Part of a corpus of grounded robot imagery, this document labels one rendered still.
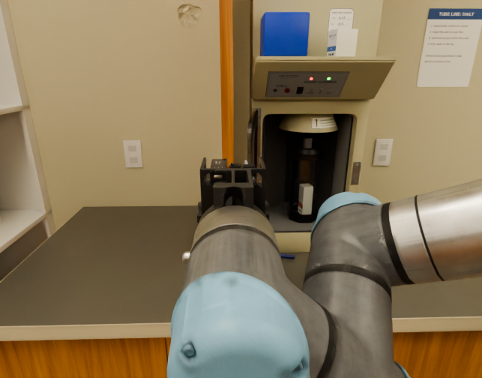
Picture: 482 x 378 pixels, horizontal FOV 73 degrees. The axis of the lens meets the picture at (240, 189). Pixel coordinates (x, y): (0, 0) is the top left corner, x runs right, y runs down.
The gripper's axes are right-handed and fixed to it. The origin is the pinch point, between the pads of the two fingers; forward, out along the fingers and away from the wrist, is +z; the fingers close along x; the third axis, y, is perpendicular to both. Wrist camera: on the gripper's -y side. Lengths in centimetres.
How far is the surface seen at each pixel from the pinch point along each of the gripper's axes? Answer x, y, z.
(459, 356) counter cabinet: -58, -52, 16
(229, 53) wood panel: 0.5, 20.9, 33.9
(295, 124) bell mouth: -18, 3, 47
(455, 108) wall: -91, 3, 86
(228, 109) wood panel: 0.8, 8.3, 33.9
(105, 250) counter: 41, -37, 46
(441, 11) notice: -78, 38, 86
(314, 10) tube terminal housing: -21, 31, 43
